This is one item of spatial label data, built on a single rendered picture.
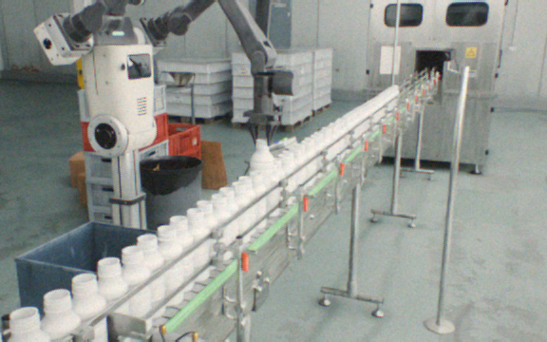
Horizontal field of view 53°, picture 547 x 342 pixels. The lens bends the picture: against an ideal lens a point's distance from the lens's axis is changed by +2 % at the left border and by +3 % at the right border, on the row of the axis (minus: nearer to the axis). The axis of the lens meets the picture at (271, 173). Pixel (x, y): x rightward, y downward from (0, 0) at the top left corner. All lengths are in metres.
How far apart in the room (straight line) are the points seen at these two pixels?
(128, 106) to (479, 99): 4.76
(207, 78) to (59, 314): 8.05
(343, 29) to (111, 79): 10.30
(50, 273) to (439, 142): 5.22
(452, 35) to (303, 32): 6.49
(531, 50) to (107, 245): 10.51
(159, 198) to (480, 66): 3.79
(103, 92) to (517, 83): 10.33
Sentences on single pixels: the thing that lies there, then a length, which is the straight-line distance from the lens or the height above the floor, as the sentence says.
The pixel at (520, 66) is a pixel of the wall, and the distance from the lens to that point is 11.73.
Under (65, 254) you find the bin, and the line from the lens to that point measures 1.80.
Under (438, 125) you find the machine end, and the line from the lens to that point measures 6.29.
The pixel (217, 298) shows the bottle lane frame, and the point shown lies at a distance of 1.31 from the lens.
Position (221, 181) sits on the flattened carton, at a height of 0.10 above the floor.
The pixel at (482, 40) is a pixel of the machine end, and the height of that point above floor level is 1.42.
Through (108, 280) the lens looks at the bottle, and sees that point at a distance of 1.01.
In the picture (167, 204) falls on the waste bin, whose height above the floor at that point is 0.40.
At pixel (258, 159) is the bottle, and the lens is 1.56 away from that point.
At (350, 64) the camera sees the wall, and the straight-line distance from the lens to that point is 12.03.
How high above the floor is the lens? 1.57
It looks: 15 degrees down
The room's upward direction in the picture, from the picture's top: straight up
